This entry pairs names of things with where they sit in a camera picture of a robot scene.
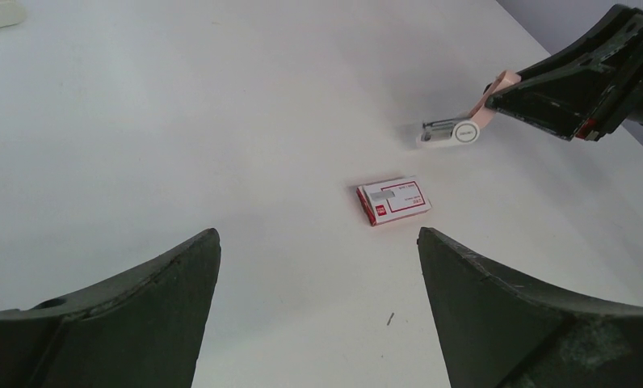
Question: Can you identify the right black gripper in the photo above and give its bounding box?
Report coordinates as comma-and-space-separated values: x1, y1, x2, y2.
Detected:
484, 4, 643, 141

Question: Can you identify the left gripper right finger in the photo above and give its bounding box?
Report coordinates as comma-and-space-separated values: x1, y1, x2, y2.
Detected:
417, 227, 643, 387

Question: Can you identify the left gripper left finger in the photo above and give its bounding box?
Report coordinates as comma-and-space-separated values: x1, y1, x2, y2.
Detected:
0, 229, 221, 387

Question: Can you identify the pink white stapler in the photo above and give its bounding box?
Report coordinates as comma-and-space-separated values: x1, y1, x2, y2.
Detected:
417, 70, 522, 148

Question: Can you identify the red white staple box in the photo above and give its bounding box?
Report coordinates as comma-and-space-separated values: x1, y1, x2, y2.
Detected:
355, 175, 432, 226

